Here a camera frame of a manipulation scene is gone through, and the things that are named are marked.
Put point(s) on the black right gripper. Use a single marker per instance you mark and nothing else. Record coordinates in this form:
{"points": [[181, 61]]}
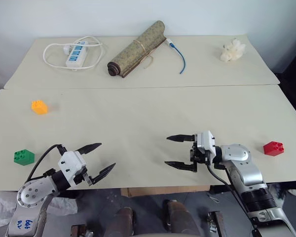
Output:
{"points": [[198, 156]]}

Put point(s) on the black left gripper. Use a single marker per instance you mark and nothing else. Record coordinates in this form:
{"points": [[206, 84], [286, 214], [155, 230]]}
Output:
{"points": [[87, 178]]}

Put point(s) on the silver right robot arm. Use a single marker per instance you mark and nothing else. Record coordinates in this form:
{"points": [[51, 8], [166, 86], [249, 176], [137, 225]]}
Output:
{"points": [[246, 170]]}

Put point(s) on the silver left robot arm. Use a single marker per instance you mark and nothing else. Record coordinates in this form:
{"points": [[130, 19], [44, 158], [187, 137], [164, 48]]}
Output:
{"points": [[32, 192]]}

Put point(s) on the dark rounded brown shape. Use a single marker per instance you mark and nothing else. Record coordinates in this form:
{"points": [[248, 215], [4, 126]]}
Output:
{"points": [[180, 219], [121, 222]]}

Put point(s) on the green toy brick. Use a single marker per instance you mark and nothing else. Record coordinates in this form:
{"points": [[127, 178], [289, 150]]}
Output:
{"points": [[23, 158]]}

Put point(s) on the orange toy brick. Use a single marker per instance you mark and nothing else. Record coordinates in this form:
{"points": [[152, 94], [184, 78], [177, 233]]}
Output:
{"points": [[40, 108]]}

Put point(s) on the red toy brick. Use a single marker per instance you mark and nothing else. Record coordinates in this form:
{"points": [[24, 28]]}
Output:
{"points": [[273, 149]]}

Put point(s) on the rolled patterned scroll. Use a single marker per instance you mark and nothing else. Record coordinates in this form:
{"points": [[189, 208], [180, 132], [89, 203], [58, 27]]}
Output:
{"points": [[135, 49]]}

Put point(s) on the white fluffy plush lump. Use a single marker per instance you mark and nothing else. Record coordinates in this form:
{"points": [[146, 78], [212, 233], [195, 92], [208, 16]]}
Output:
{"points": [[232, 50]]}

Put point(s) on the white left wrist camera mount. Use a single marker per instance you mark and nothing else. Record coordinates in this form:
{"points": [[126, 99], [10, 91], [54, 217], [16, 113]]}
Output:
{"points": [[70, 163]]}

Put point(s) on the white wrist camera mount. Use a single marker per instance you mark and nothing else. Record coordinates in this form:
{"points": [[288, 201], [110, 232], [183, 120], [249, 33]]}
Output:
{"points": [[206, 142], [70, 163]]}

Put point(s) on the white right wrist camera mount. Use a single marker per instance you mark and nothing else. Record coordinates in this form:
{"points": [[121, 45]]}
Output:
{"points": [[206, 142]]}

